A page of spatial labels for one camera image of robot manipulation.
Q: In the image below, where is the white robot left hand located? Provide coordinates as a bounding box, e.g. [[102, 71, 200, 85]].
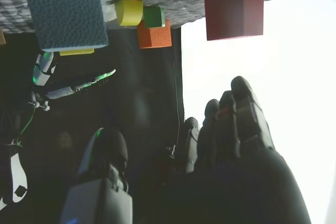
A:
[[59, 76, 313, 224]]

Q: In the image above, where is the yellow foam cube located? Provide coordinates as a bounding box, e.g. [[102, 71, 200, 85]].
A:
[[58, 48, 96, 57]]

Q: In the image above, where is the blue foam cube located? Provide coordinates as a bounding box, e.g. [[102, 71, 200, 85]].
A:
[[21, 0, 109, 52]]

